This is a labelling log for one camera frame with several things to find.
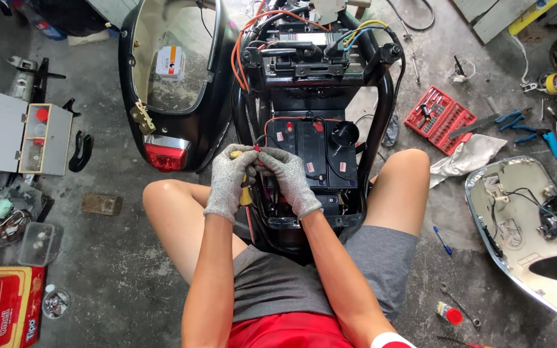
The person's right hand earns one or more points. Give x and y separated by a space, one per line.
290 181

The person's left hand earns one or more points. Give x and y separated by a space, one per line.
227 181

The person's left fingers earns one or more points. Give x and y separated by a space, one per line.
245 162

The person's right fingers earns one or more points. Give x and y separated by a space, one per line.
265 162

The black round cap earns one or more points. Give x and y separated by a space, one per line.
344 133

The person's left leg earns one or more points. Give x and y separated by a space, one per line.
182 227

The person's leg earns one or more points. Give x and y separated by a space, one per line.
182 227
397 191

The black scooter rear body panel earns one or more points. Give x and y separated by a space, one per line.
172 87

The white orange small box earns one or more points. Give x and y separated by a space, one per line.
170 63

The person's grey shorts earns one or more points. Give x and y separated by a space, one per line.
324 275

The person's right leg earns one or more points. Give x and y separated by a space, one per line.
397 191

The rusty metal plate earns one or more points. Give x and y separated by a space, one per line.
101 204

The person's red shirt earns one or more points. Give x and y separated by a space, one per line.
302 331

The red screwdriver bit set case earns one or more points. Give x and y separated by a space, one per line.
439 120

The blue pen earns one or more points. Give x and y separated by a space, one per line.
442 240

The white rag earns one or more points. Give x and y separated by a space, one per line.
467 157

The grey metal file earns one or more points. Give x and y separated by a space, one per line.
474 125

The clear plastic cup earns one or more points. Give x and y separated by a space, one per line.
461 70

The grey cabinet with drawers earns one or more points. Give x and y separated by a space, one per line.
27 135

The clear plastic container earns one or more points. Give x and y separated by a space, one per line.
37 243

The grey metal scooter part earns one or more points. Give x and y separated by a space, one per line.
29 77

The round lid with screws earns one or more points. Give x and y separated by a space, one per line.
55 303

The red capped small bottle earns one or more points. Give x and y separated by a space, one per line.
449 313

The silver wrench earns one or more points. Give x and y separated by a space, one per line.
460 304

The heap of scooter parts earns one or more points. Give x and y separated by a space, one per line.
7 215

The cream scooter body panel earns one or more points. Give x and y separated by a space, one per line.
525 227

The red biscuit tin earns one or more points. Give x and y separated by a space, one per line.
4 307

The yellow tape roll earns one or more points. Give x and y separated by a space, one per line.
554 83

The black scooter frame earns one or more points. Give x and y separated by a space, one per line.
307 96

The black curved bracket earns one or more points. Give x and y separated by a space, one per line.
80 151

